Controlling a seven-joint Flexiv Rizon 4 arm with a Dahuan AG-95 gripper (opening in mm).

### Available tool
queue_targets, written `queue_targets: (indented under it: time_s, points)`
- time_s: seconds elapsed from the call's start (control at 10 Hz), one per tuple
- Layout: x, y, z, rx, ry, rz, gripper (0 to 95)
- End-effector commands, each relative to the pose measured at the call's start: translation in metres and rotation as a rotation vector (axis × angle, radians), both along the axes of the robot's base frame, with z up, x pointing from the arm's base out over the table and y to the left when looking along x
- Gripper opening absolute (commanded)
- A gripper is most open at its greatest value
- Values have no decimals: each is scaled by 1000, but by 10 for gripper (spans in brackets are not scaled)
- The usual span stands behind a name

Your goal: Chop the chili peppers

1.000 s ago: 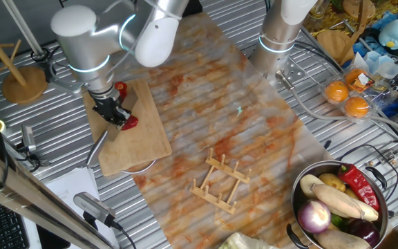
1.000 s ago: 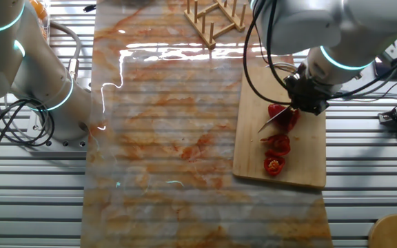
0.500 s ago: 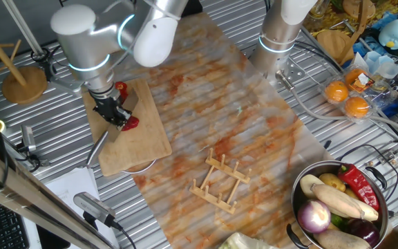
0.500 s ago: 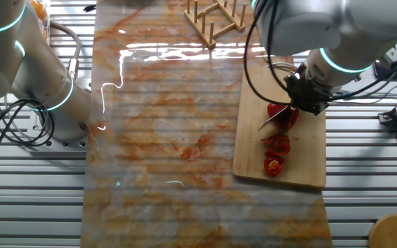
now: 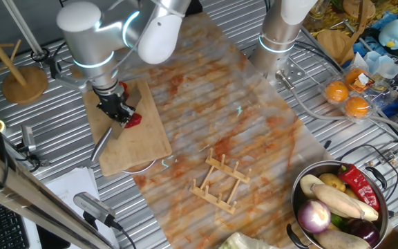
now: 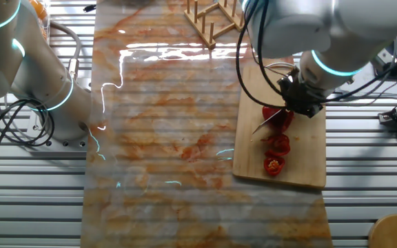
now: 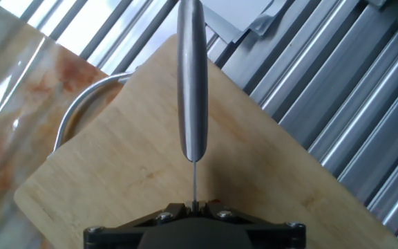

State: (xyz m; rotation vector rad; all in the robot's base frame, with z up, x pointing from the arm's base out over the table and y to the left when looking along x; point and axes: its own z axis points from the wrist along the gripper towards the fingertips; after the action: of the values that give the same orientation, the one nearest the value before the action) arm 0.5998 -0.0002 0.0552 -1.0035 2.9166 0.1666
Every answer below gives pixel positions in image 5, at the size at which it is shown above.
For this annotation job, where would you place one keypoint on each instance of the long pale sweet potato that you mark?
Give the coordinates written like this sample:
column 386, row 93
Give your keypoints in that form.
column 340, row 202

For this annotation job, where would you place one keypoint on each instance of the orange fruit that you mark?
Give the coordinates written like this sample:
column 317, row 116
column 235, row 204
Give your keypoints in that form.
column 336, row 91
column 357, row 107
column 352, row 76

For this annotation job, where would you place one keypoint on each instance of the small camera on black mount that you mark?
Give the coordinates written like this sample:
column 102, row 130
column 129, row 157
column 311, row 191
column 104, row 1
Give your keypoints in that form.
column 28, row 138

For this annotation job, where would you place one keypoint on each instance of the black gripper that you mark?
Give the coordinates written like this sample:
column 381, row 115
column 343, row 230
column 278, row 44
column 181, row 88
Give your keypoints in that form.
column 111, row 97

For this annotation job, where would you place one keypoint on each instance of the long red bell pepper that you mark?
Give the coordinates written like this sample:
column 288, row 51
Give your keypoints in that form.
column 359, row 185

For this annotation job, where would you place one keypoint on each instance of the green vegetable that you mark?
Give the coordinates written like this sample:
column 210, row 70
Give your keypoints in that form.
column 339, row 220

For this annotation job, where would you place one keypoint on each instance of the clear plastic measuring cup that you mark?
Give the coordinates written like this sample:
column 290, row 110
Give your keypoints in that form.
column 383, row 65

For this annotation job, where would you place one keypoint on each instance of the small red chili slice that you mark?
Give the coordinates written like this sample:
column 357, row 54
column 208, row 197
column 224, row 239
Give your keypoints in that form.
column 124, row 88

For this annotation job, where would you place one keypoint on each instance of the cabbage in plastic bag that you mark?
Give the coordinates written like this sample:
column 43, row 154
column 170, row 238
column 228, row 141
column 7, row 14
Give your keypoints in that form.
column 244, row 242

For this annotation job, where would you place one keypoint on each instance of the steel cleaver knife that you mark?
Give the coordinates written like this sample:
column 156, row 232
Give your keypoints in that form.
column 100, row 145

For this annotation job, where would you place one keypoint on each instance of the wooden mug tree stand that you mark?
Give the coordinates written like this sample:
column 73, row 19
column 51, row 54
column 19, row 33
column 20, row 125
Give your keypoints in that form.
column 24, row 84

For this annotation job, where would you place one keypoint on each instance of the brown sweet potato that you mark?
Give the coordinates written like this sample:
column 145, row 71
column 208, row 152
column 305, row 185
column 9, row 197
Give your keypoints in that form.
column 340, row 240

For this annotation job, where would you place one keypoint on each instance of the dark purple eggplant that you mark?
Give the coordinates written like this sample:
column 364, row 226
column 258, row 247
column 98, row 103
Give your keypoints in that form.
column 365, row 230

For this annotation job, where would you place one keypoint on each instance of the light blue plush toy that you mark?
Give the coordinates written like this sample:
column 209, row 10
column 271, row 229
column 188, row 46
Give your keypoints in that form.
column 394, row 34

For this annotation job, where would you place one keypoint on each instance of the orange marbled table mat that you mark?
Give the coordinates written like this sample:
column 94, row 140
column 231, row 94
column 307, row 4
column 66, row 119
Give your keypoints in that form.
column 219, row 103

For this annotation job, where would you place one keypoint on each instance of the clear plastic orange package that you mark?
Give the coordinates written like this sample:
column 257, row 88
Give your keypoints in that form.
column 378, row 100

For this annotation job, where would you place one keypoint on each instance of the aluminium frame beam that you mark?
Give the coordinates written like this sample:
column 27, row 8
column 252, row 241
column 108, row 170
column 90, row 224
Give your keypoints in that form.
column 29, row 193

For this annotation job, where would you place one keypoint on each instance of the purple onion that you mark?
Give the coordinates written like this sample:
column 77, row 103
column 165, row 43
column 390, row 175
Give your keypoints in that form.
column 313, row 216

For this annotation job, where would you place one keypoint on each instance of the large red chili pepper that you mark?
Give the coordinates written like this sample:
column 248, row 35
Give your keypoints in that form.
column 134, row 121

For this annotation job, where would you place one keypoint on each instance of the wooden hook stand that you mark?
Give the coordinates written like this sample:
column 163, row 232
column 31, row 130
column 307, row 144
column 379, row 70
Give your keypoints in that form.
column 333, row 45

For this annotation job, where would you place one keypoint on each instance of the white paper stack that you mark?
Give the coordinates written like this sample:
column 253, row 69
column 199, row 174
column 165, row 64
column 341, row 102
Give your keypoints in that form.
column 71, row 183

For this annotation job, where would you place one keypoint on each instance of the yellow potato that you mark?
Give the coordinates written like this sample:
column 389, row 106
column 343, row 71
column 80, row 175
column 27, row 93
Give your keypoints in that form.
column 333, row 181

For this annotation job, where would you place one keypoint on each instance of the wrist camera on grey bracket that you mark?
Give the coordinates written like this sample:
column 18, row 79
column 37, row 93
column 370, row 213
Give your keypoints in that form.
column 71, row 81

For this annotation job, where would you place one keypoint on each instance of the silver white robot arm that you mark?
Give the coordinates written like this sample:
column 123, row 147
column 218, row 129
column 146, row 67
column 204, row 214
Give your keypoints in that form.
column 85, row 38

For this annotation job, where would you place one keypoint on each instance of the white round vegetable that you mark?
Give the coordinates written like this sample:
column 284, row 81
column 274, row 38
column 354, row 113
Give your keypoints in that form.
column 307, row 185

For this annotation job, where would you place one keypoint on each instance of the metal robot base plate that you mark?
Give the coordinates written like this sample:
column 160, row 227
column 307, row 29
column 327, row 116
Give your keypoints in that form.
column 294, row 72

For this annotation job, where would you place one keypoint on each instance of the wooden cutting board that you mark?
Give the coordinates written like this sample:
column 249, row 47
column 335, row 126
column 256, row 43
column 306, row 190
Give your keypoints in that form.
column 143, row 145

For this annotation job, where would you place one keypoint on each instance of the wooden peg dish rack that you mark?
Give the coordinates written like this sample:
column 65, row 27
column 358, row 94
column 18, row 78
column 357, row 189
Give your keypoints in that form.
column 227, row 170

